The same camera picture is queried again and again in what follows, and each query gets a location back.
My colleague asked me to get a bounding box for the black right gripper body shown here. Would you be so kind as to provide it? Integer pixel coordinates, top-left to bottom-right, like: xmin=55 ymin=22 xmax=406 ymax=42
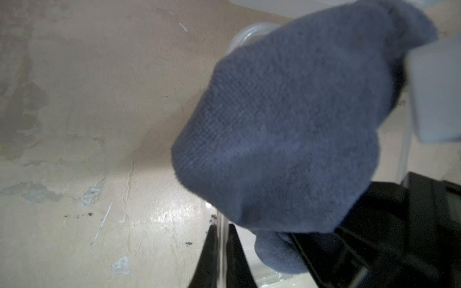
xmin=291 ymin=172 xmax=461 ymax=288

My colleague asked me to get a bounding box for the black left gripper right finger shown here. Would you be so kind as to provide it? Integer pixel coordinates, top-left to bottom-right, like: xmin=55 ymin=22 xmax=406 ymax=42
xmin=226 ymin=224 xmax=257 ymax=288

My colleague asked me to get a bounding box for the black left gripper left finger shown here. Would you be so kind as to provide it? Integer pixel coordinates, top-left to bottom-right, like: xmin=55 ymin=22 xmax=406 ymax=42
xmin=188 ymin=224 xmax=219 ymax=288

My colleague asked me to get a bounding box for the blue-rimmed clear lunch box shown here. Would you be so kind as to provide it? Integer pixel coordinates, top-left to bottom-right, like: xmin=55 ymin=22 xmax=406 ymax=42
xmin=215 ymin=21 xmax=318 ymax=288

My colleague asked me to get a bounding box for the grey cleaning cloth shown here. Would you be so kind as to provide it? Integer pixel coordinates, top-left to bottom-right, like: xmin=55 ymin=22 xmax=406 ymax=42
xmin=171 ymin=1 xmax=438 ymax=274

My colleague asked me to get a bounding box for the green-rimmed lunch box lid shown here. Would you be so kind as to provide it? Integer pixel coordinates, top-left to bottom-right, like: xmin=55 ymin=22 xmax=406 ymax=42
xmin=230 ymin=0 xmax=354 ymax=19

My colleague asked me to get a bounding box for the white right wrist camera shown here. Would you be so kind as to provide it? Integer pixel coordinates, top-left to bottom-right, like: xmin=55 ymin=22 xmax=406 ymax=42
xmin=405 ymin=34 xmax=461 ymax=144

